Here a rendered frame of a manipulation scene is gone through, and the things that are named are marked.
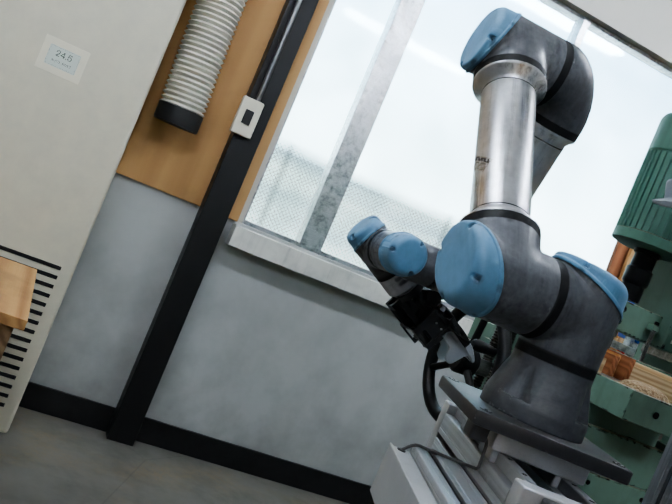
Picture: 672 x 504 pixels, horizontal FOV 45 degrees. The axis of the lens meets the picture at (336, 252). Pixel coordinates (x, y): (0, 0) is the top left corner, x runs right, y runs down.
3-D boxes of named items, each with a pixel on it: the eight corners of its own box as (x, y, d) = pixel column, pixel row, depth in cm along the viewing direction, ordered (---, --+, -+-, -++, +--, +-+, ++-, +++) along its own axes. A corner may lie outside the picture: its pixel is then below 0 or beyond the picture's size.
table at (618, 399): (435, 325, 207) (445, 303, 207) (528, 361, 219) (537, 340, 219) (585, 405, 151) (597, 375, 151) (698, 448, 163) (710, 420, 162)
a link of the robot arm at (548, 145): (607, 62, 141) (462, 290, 158) (556, 34, 138) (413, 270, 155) (637, 79, 131) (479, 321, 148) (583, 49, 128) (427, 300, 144)
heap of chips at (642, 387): (613, 379, 164) (617, 371, 164) (649, 394, 168) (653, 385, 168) (637, 391, 157) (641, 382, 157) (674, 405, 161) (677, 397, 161)
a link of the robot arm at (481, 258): (569, 321, 105) (575, 25, 133) (473, 280, 100) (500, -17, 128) (511, 350, 114) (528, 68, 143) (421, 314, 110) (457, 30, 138)
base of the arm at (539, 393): (598, 454, 108) (628, 385, 108) (495, 412, 107) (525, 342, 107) (559, 424, 123) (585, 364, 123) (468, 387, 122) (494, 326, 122)
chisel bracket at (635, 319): (586, 324, 190) (600, 291, 190) (629, 343, 195) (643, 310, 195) (606, 333, 183) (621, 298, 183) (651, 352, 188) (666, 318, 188)
